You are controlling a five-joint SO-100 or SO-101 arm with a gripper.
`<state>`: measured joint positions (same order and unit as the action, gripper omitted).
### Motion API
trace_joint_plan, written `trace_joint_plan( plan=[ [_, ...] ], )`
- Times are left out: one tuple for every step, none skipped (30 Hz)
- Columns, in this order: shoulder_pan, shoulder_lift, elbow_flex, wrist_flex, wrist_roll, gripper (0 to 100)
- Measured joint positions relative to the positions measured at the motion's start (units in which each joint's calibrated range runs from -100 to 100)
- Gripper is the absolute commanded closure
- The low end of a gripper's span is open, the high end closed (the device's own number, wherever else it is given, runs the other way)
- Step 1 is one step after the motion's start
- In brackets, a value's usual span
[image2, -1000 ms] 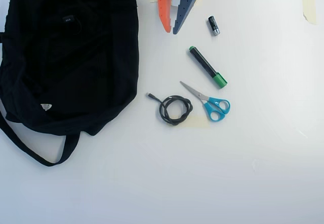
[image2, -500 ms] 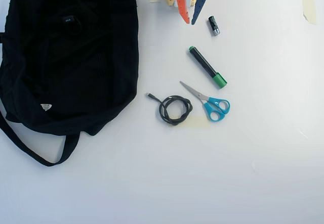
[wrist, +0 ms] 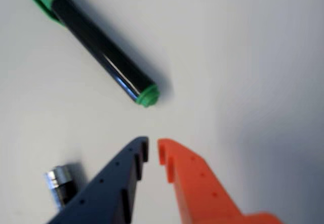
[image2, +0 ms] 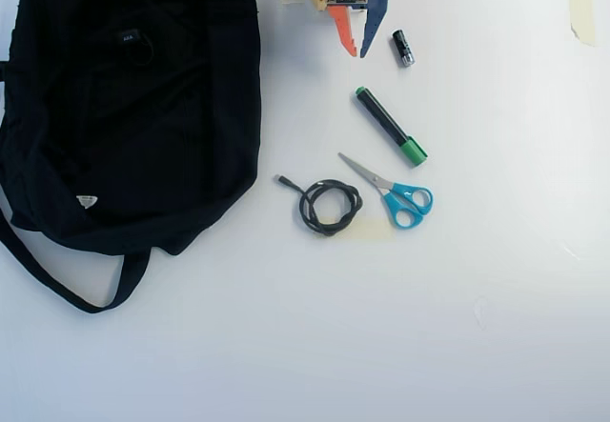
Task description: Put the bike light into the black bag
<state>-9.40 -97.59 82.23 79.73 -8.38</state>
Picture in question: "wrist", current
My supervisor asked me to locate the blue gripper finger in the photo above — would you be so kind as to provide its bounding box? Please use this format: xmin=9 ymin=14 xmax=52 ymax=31
xmin=47 ymin=136 xmax=150 ymax=224

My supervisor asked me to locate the black cylinder with silver end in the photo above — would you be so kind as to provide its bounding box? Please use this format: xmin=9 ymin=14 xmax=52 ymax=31
xmin=44 ymin=164 xmax=81 ymax=211

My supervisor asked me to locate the black marker with green cap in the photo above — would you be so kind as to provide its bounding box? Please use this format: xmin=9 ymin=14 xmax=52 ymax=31
xmin=22 ymin=0 xmax=160 ymax=108

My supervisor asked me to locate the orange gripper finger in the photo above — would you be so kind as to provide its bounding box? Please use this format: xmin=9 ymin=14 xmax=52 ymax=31
xmin=157 ymin=138 xmax=284 ymax=224

